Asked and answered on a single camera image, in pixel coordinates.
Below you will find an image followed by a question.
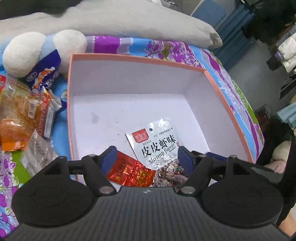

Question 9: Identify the red foil snack packet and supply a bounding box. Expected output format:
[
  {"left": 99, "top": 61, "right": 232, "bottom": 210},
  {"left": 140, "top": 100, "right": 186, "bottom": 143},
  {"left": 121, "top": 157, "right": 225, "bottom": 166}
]
[{"left": 107, "top": 151, "right": 156, "bottom": 187}]

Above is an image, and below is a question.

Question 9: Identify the white shrimp flavor snack packet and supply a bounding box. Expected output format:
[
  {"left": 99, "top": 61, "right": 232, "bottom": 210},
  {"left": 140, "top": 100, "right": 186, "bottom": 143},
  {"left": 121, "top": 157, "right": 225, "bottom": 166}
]
[{"left": 125, "top": 118, "right": 188, "bottom": 189}]

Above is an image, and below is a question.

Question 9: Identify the orange clear snack bag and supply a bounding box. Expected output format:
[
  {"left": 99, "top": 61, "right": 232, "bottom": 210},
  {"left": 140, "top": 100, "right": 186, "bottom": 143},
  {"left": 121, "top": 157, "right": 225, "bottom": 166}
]
[{"left": 1, "top": 77, "right": 52, "bottom": 152}]

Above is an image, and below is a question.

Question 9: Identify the clear grey snack packet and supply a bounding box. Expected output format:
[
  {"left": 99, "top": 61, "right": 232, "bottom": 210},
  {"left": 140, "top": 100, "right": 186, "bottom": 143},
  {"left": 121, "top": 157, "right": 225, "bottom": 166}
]
[{"left": 21, "top": 130, "right": 58, "bottom": 177}]

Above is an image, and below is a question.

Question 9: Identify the pink cardboard box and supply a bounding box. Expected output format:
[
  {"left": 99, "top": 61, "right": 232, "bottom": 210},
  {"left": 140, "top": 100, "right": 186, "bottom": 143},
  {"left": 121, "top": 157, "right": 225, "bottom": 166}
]
[{"left": 67, "top": 53, "right": 256, "bottom": 163}]

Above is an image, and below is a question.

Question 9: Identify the blue and white snack packet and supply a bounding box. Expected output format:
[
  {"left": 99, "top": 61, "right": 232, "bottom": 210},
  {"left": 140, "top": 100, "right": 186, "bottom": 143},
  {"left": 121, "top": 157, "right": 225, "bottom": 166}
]
[{"left": 22, "top": 50, "right": 61, "bottom": 94}]

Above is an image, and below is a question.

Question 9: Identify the white and blue plush toy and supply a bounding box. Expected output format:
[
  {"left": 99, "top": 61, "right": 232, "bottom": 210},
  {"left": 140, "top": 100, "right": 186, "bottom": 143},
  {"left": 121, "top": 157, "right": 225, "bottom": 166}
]
[{"left": 1, "top": 30, "right": 87, "bottom": 78}]

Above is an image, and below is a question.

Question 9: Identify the grey duvet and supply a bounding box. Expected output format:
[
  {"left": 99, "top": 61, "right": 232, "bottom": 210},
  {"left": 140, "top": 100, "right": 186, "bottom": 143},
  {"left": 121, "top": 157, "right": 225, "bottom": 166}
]
[{"left": 1, "top": 1, "right": 222, "bottom": 48}]

